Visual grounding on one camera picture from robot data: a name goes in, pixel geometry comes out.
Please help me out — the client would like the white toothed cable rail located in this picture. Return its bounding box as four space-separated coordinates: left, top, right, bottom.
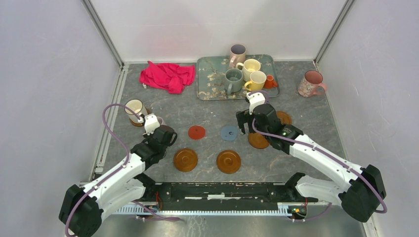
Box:
114 204 291 217

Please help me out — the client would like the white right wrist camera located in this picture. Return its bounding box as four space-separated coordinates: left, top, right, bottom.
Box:
246 91 266 115

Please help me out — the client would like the yellow ceramic mug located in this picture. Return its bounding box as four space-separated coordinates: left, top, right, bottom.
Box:
244 71 267 92

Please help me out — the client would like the glossy wooden ridged coaster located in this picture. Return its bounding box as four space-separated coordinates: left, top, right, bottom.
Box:
173 148 198 172

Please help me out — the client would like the beige pink tall mug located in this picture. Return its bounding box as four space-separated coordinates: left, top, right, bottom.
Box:
228 44 247 69

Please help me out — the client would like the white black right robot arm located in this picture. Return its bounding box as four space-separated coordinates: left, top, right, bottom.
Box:
236 104 388 223

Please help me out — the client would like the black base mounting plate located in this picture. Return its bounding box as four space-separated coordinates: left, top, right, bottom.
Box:
138 182 317 211

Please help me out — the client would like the cream yellow mug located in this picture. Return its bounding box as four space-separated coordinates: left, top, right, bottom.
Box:
235 59 261 81

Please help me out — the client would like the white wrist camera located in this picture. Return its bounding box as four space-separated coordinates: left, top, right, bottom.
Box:
246 91 266 115
144 113 161 135

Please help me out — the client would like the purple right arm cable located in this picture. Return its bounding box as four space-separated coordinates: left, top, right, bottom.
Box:
246 90 388 222

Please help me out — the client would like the grey-green ceramic mug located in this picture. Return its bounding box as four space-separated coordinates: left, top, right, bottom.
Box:
223 69 244 95

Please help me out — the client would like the dark brown flat coaster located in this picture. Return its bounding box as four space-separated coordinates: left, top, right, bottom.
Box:
160 125 174 133

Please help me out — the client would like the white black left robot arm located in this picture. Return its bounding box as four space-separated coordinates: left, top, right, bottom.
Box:
59 125 177 237

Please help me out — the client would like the lilac ceramic mug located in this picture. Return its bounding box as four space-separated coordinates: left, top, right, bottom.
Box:
157 117 166 126

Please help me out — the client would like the blue round coaster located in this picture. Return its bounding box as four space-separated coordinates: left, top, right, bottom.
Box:
220 125 239 141

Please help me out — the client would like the white mug black handle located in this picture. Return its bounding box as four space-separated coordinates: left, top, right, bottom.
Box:
125 99 148 123

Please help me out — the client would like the red round coaster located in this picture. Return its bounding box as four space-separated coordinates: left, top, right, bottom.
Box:
188 125 206 140

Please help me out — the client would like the pink floral patterned mug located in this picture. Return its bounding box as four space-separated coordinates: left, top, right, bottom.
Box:
297 70 328 97

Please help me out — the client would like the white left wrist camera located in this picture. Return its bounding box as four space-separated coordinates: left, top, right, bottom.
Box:
144 113 161 135

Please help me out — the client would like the small orange cup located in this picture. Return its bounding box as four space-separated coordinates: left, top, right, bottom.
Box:
263 75 278 89

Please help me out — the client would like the brown wooden coaster far left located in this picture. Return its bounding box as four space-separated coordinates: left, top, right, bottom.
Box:
129 108 151 127

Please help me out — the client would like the crumpled red cloth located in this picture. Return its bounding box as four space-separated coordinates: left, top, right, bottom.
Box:
139 61 196 94

